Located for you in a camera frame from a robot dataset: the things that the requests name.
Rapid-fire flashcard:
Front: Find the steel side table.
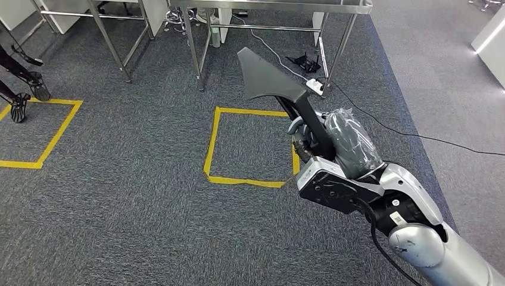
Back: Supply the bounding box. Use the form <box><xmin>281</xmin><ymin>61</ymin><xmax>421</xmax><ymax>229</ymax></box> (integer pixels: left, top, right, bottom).
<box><xmin>29</xmin><ymin>0</ymin><xmax>155</xmax><ymax>85</ymax></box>

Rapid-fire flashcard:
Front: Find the steel workbench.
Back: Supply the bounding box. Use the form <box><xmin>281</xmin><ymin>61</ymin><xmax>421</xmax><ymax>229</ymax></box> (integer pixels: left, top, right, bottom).
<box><xmin>169</xmin><ymin>0</ymin><xmax>373</xmax><ymax>98</ymax></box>

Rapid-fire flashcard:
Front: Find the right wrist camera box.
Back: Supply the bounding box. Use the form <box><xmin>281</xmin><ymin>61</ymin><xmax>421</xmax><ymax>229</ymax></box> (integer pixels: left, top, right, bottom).
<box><xmin>295</xmin><ymin>156</ymin><xmax>385</xmax><ymax>216</ymax></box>

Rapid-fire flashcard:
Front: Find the black bracket on floor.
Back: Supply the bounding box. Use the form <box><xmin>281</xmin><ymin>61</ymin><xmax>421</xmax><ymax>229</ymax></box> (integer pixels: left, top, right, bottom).
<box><xmin>286</xmin><ymin>52</ymin><xmax>322</xmax><ymax>74</ymax></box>

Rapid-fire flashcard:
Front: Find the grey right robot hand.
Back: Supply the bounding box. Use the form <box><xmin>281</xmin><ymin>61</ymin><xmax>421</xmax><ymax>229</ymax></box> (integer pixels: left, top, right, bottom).
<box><xmin>287</xmin><ymin>108</ymin><xmax>385</xmax><ymax>181</ymax></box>

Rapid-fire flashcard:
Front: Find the black floor cable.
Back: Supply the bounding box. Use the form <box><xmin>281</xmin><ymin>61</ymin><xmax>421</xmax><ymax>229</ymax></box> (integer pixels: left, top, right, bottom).
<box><xmin>323</xmin><ymin>77</ymin><xmax>505</xmax><ymax>157</ymax></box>

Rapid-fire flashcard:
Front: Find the black ribbed foot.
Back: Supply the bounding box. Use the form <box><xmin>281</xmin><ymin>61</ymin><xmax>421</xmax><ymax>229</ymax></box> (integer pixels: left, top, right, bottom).
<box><xmin>0</xmin><ymin>43</ymin><xmax>52</xmax><ymax>102</ymax></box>
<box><xmin>0</xmin><ymin>79</ymin><xmax>32</xmax><ymax>123</ymax></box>

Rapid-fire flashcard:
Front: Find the chrome five-leg stool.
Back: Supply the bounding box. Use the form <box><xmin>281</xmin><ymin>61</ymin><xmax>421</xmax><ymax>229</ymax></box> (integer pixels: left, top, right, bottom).
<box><xmin>163</xmin><ymin>7</ymin><xmax>196</xmax><ymax>33</ymax></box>

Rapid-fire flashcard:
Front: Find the yellow floor tape square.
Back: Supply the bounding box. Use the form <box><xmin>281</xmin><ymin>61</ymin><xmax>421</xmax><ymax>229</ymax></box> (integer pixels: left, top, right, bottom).
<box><xmin>203</xmin><ymin>106</ymin><xmax>301</xmax><ymax>189</ymax></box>
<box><xmin>0</xmin><ymin>98</ymin><xmax>83</xmax><ymax>170</ymax></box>

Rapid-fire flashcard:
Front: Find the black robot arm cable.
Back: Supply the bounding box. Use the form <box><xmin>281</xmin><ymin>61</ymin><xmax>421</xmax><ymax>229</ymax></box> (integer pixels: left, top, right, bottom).
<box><xmin>355</xmin><ymin>197</ymin><xmax>425</xmax><ymax>286</ymax></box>

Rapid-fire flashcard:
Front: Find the white cabinet with light strips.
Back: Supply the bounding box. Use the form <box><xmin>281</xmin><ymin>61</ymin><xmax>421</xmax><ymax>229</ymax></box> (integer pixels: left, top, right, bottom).
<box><xmin>470</xmin><ymin>5</ymin><xmax>505</xmax><ymax>89</ymax></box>

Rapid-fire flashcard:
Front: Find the white power cable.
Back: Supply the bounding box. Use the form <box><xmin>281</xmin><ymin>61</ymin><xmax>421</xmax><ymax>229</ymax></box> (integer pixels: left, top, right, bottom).
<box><xmin>232</xmin><ymin>15</ymin><xmax>310</xmax><ymax>83</ymax></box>

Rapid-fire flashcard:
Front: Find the white power strip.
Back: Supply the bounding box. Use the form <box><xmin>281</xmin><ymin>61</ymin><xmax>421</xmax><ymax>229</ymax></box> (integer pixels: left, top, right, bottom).
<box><xmin>306</xmin><ymin>78</ymin><xmax>325</xmax><ymax>97</ymax></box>

